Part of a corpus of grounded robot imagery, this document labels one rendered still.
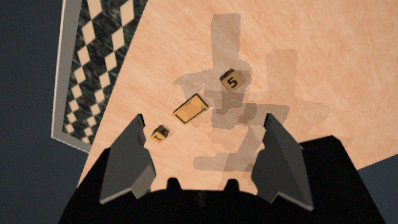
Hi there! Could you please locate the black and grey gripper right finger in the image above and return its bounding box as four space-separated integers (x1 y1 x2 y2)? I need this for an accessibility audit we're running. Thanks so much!
251 113 358 224

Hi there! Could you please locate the wooden number cube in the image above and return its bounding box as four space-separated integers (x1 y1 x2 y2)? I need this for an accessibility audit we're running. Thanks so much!
150 125 169 144
219 69 243 93

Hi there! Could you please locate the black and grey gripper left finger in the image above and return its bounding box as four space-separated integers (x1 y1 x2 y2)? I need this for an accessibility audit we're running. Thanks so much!
58 113 156 224

